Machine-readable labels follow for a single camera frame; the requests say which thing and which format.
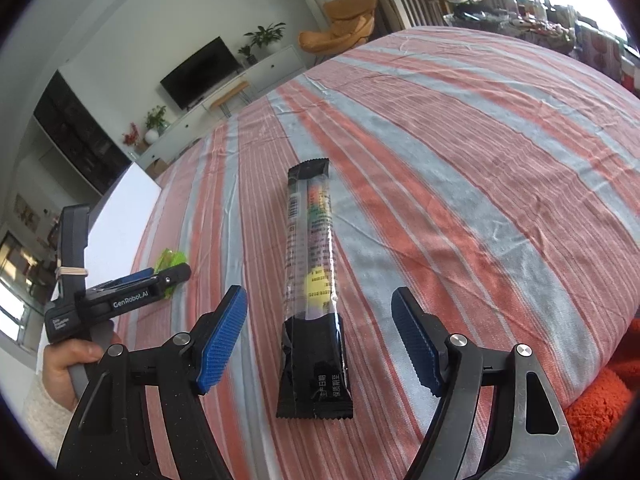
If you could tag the orange lounge chair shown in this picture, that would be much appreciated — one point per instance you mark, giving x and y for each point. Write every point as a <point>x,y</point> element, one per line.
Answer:
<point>351,25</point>

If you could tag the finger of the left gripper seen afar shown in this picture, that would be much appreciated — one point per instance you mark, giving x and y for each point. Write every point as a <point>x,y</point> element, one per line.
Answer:
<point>133,281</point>

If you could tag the red flower vase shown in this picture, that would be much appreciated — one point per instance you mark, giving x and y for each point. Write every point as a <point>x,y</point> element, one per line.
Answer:
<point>132,137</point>

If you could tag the small wooden stool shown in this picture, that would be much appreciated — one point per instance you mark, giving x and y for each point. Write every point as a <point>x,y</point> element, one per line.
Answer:
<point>237,91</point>

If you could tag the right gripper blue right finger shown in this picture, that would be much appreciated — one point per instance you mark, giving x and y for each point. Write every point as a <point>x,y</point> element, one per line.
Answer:
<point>527,435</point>

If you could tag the white tv cabinet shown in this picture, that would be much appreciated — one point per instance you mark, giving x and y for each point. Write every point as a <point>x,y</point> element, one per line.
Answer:
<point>197,122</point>

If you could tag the striped red grey tablecloth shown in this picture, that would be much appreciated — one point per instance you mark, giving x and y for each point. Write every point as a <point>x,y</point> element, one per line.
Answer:
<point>498,180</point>

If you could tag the wooden dining chair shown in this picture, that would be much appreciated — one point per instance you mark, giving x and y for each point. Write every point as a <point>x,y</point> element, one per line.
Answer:
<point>416,13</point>

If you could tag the orange fluffy cushion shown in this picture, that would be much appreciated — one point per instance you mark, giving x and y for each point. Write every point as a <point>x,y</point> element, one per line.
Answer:
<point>597,411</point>

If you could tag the black flat television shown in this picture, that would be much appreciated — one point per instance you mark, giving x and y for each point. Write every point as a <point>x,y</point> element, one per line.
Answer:
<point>200,72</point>

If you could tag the large green potted plant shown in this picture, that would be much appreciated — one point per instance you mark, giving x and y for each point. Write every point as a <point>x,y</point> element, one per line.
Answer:
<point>267,38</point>

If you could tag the black clear snack stick packet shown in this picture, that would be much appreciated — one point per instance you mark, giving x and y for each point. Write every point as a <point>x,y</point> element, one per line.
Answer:
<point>314,381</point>

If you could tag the white board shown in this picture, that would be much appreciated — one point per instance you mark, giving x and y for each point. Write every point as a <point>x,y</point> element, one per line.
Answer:
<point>117,225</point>

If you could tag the small potted plant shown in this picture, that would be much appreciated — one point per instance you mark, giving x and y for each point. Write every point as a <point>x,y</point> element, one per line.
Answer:
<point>246,53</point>

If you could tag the dark glass cabinet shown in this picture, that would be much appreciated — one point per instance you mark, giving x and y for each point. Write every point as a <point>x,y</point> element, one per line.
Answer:
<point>78,136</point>

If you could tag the person's left forearm sleeve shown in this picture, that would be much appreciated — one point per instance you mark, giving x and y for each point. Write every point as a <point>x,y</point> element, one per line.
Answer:
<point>47,412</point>

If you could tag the green plant white vase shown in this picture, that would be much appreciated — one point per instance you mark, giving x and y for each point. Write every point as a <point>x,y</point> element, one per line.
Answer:
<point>155,120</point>

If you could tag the person's left hand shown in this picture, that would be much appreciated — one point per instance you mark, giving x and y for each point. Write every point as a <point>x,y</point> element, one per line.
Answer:
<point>57,360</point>

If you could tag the green snack packet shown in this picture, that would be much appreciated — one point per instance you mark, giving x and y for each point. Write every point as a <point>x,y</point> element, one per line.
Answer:
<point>173,269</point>

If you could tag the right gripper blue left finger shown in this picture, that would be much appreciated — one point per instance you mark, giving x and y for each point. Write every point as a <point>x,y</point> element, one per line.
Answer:
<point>110,435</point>

